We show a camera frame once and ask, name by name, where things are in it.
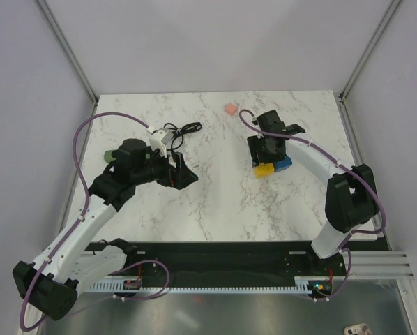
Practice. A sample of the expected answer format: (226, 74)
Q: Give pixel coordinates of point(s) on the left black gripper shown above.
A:
(173, 177)

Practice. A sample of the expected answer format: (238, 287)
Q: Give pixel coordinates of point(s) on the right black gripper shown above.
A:
(254, 144)

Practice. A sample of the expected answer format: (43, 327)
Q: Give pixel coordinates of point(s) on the yellow cube socket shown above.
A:
(263, 170)

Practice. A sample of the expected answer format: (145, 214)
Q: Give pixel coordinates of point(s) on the blue cube socket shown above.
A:
(283, 164)

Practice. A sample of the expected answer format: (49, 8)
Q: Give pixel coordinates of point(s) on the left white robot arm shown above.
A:
(53, 281)

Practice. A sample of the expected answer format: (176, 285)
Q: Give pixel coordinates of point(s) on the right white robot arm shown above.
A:
(350, 190)

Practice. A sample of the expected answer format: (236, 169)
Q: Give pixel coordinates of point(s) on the pink cube block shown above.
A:
(231, 109)

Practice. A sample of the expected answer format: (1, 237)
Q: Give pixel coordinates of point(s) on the green power strip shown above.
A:
(108, 156)

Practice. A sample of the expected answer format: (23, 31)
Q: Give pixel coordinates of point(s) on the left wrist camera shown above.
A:
(159, 141)

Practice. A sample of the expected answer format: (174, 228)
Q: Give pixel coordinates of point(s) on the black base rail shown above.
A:
(244, 263)

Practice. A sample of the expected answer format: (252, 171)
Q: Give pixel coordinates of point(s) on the white cable duct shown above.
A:
(118, 285)

